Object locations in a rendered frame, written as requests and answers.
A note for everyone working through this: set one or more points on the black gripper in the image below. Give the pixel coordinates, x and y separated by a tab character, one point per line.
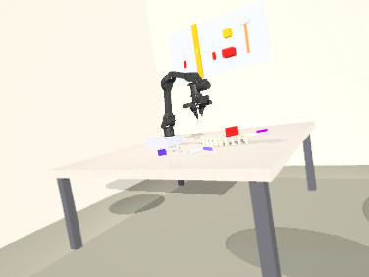
192	105

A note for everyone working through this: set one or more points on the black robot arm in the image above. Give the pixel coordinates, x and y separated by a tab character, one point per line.
198	84

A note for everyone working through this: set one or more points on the red rectangular block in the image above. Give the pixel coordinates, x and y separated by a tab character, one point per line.
231	131

